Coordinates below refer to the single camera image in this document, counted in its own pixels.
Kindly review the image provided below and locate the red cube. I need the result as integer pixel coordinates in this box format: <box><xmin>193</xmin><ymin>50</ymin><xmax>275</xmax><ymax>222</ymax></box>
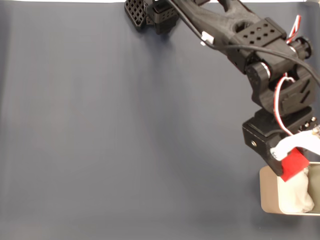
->
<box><xmin>280</xmin><ymin>147</ymin><xmax>310</xmax><ymax>183</ymax></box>

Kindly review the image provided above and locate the beige metal box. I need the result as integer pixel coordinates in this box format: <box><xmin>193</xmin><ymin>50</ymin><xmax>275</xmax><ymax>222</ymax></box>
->
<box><xmin>259</xmin><ymin>161</ymin><xmax>320</xmax><ymax>216</ymax></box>

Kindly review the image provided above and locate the white crumpled cloth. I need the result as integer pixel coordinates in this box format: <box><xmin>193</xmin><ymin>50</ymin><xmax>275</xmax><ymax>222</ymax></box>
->
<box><xmin>278</xmin><ymin>167</ymin><xmax>315</xmax><ymax>215</ymax></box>

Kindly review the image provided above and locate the dark grey table mat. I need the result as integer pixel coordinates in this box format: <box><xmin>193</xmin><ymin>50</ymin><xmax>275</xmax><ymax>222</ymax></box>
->
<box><xmin>0</xmin><ymin>1</ymin><xmax>320</xmax><ymax>240</ymax></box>

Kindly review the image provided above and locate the white servo cable loop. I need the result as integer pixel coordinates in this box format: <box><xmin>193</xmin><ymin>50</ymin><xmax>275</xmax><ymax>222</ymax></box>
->
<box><xmin>273</xmin><ymin>76</ymin><xmax>296</xmax><ymax>137</ymax></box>

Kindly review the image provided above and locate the white camera board mount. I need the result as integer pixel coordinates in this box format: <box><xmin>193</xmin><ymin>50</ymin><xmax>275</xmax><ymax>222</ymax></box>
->
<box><xmin>270</xmin><ymin>126</ymin><xmax>320</xmax><ymax>162</ymax></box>

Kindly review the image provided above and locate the white cable clip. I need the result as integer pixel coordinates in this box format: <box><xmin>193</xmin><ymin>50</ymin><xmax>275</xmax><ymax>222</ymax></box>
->
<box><xmin>200</xmin><ymin>31</ymin><xmax>215</xmax><ymax>47</ymax></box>

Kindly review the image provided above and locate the red white servo cable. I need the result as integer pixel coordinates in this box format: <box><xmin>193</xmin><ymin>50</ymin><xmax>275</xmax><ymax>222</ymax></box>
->
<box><xmin>286</xmin><ymin>14</ymin><xmax>302</xmax><ymax>46</ymax></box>

